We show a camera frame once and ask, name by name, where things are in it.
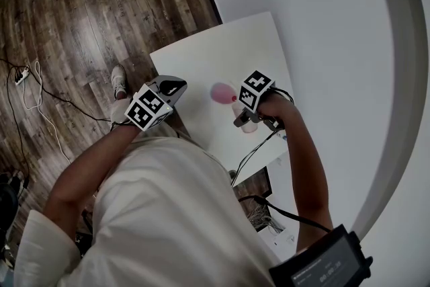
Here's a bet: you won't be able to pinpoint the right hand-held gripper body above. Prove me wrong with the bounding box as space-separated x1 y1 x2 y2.
239 70 285 130

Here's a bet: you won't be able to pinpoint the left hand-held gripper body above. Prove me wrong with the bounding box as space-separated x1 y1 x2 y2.
124 82 174 132

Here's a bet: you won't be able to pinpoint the pink plastic cup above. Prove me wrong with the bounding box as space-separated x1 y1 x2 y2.
233 102 259 134

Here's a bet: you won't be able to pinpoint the pink vase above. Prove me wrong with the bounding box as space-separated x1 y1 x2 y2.
210 82 238 106

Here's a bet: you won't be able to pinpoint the person's left forearm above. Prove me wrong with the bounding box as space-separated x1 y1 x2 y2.
43 126 140 233

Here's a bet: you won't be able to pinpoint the person's right forearm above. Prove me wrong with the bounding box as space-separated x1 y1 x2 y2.
258 93 334 253

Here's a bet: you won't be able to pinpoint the person's beige trousers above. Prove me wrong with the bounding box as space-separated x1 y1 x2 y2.
110 97 135 127

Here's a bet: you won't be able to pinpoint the person's white shoe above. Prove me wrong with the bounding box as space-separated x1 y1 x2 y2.
110 64 128 100

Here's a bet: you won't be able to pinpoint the person's beige shirt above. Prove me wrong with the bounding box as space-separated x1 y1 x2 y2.
13 134 282 287

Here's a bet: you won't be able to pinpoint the white power strip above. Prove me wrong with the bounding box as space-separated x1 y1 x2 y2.
14 67 30 86

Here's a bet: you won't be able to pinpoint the black tablet device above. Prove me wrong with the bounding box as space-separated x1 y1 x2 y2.
268 224 374 287

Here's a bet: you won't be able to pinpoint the black office chair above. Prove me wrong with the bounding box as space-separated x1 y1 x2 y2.
0 181 19 233

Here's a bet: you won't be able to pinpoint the black device cable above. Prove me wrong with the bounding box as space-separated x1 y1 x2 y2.
110 120 135 132
230 87 333 233

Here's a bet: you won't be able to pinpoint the bundle of white cables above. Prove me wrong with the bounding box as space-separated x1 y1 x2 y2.
247 204 287 233

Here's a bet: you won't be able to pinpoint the white power strip cord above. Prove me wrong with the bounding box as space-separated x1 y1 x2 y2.
22 60 72 165

